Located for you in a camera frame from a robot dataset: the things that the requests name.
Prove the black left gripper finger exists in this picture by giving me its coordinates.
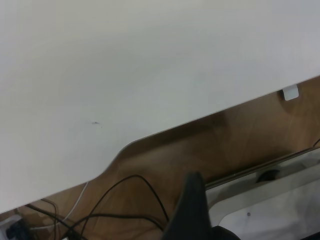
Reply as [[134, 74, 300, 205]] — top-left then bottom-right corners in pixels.
[[161, 171, 216, 240]]

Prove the white platform base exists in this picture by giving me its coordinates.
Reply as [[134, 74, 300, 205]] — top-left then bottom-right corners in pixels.
[[206, 149, 320, 240]]

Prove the grey power strip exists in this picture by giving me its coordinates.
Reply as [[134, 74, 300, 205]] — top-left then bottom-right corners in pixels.
[[0, 214, 31, 240]]

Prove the metal rail strip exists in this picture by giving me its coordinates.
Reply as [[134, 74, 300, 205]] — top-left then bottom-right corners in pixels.
[[204, 146, 320, 190]]

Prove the thin white cable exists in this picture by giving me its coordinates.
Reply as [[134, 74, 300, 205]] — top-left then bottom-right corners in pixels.
[[29, 181, 90, 231]]

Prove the white table bracket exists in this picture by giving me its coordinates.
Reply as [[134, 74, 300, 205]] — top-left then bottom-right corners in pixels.
[[279, 84, 300, 102]]

